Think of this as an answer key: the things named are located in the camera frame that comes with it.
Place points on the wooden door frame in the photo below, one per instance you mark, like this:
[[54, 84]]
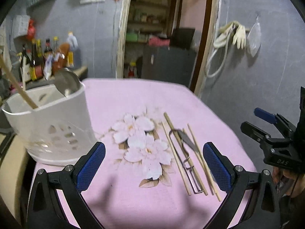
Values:
[[210, 29]]

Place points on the dark cabinet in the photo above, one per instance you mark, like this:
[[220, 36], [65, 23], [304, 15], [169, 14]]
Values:
[[170, 60]]

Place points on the thick brown wooden chopstick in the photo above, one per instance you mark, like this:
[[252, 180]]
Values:
[[12, 79]]

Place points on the orange snack bag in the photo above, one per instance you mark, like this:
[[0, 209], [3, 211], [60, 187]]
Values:
[[60, 57]]

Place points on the white plastic utensil basket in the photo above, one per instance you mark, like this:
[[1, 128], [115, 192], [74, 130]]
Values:
[[58, 131]]

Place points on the soy sauce bottle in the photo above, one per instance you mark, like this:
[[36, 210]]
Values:
[[36, 70]]

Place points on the cream rubber gloves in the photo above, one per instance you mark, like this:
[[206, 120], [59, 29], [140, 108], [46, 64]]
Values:
[[234, 31]]

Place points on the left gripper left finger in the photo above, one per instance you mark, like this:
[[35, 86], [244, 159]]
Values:
[[45, 209]]

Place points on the metal spoon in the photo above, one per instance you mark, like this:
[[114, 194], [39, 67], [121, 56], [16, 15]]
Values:
[[66, 82]]

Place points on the metal knife blade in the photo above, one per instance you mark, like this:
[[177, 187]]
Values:
[[184, 138]]

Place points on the pink floral table cloth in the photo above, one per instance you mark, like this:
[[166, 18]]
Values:
[[138, 184]]

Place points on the large oil jug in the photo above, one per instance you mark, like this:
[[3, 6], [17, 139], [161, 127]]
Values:
[[73, 43]]

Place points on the dark wine bottle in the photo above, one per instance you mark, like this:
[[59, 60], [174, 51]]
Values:
[[26, 76]]

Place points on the thin light wooden chopstick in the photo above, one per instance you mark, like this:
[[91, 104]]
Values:
[[182, 174]]

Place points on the clear plastic bag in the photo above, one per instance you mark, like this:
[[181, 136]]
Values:
[[254, 39]]

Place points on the right hand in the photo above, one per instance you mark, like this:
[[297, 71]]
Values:
[[287, 183]]

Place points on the red plastic bag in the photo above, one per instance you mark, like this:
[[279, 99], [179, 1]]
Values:
[[31, 30]]

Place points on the metal peeler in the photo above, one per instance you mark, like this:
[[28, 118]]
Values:
[[193, 179]]

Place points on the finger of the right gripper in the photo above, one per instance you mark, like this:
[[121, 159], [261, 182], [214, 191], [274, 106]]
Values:
[[254, 132], [265, 115]]

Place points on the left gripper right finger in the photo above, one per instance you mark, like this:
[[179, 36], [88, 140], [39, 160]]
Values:
[[262, 209]]

